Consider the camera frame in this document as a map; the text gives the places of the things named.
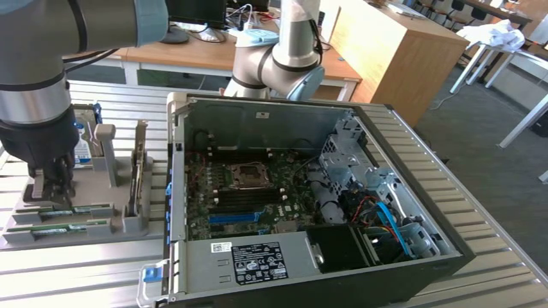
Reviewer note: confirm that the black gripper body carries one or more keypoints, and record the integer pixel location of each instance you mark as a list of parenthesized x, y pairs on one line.
[(39, 141)]

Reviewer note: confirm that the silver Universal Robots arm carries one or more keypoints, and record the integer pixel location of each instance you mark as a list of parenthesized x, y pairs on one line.
[(33, 32)]

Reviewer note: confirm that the green RAM stick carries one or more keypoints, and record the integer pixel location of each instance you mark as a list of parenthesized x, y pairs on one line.
[(81, 210), (55, 226)]

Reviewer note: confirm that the black RAM slot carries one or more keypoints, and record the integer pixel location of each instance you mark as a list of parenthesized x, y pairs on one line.
[(248, 191), (251, 203), (249, 195), (249, 199)]

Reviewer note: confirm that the grey parts rack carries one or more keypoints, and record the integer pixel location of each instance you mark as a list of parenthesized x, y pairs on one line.
[(107, 179)]

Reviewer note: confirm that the hard disk with blue label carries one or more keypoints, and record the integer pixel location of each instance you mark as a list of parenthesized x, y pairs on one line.
[(85, 150)]

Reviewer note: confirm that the graphics card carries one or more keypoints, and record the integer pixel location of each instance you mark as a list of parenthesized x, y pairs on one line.
[(137, 167)]

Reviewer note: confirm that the blue case latch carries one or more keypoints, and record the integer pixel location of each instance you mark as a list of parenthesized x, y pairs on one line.
[(149, 275)]

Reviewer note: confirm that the blue expansion slot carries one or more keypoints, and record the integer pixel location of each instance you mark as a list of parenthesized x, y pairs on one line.
[(231, 219)]

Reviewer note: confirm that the grey power supply with label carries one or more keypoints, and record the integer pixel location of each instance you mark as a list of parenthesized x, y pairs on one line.
[(205, 269)]

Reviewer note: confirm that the CPU socket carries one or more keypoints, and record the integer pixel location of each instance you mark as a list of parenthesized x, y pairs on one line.
[(249, 176)]

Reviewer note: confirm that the green motherboard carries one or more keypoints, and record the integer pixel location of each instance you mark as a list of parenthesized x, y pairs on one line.
[(291, 192)]

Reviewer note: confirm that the black monitor with stand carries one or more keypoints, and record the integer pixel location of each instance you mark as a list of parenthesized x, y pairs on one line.
[(196, 13)]

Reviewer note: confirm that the metal disk bay cage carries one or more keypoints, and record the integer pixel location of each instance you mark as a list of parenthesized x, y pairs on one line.
[(343, 160)]

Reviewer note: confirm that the black fan shroud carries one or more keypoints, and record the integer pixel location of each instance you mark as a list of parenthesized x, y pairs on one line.
[(336, 248)]

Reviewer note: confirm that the open black PC case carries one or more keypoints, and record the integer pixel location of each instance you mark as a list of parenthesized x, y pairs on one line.
[(343, 282)]

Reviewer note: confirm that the wooden cabinet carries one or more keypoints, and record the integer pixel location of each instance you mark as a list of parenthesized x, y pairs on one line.
[(393, 57)]

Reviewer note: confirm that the black office chair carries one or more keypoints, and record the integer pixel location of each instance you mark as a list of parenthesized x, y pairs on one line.
[(453, 11)]

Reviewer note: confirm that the crumpled white cloth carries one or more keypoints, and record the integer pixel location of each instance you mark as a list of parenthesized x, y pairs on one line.
[(496, 33)]

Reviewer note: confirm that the dark wooden desk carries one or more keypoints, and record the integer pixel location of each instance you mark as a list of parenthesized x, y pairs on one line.
[(500, 9)]

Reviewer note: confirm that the wooden desk with white frame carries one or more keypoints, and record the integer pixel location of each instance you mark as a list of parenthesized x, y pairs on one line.
[(192, 54)]

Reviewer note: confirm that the white sticker on case wall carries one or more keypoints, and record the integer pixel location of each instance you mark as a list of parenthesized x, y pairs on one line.
[(264, 115)]

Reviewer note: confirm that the white table frame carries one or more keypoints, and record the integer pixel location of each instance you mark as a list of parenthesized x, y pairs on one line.
[(513, 96)]

